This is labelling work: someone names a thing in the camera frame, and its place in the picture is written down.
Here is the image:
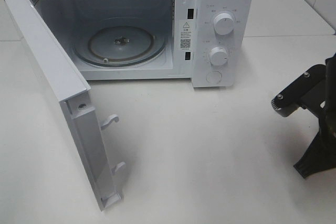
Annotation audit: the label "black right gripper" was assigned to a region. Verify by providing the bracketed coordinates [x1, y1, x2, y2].
[273, 56, 335, 178]

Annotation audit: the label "round door release button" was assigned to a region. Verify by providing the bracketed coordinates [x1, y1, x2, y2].
[206, 71, 222, 84]

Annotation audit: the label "white microwave knob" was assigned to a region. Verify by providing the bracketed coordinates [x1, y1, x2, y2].
[209, 47, 228, 66]
[213, 12, 235, 35]

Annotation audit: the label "white microwave door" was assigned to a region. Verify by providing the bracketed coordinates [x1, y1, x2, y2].
[4, 0, 125, 210]

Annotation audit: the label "white microwave oven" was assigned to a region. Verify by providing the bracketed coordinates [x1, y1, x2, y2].
[31, 0, 251, 88]

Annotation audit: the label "glass microwave turntable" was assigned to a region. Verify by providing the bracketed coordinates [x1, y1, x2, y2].
[73, 17, 171, 68]

